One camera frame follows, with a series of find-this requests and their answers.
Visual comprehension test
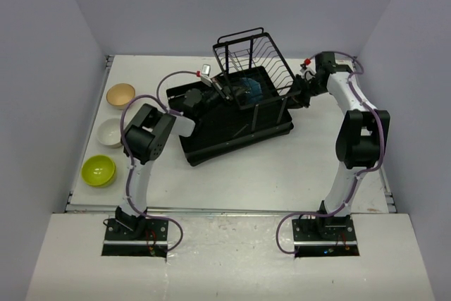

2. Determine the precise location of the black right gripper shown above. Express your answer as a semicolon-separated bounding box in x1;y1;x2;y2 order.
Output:
279;75;329;111

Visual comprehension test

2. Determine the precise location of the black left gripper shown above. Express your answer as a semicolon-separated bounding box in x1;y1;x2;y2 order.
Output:
196;77;249;118

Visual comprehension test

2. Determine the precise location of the blue ceramic bowl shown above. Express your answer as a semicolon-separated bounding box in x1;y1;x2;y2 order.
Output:
240;78;263;104

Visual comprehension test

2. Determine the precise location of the black drip tray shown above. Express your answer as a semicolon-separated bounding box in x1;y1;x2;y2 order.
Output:
166;81;294;166

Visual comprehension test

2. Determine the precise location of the black wire dish rack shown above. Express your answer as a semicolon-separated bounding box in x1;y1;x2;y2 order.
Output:
213;27;300;110

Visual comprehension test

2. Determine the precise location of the beige bird painted bowl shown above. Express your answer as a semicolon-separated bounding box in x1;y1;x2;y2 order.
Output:
106;83;136;110

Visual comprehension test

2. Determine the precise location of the white speckled ceramic bowl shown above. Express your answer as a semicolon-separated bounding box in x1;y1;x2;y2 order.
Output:
96;118;121;149

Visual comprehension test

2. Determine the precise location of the lime green bowl front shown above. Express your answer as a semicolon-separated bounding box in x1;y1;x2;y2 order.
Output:
80;154;116;188

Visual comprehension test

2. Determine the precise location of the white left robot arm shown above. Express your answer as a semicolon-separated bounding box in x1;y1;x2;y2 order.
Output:
115;89;226;240

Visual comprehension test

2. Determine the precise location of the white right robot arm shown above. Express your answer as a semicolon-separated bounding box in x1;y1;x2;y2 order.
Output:
297;51;390;240

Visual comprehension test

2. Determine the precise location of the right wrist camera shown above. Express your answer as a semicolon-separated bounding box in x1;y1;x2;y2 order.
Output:
300;58;314;75

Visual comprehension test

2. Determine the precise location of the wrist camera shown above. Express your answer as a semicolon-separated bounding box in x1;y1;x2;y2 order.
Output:
196;64;213;87
300;58;314;75

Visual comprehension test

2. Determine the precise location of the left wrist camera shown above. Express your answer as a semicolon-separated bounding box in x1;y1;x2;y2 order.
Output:
196;64;213;87

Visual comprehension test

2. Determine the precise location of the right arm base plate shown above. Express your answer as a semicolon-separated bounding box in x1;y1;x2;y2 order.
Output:
292;216;359;258

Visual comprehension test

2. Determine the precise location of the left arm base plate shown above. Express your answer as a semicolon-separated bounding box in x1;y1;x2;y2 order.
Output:
101;218;168;259

